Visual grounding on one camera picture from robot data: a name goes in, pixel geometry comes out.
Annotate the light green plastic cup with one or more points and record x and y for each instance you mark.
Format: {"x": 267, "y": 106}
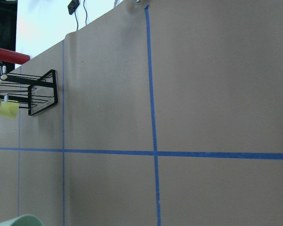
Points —
{"x": 23, "y": 220}

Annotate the yellow plastic cup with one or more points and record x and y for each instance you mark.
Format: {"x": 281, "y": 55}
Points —
{"x": 9, "y": 109}

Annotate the red cylindrical bar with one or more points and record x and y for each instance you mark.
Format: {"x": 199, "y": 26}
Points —
{"x": 13, "y": 57}

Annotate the black wire cup rack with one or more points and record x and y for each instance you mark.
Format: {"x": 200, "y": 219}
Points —
{"x": 33, "y": 92}

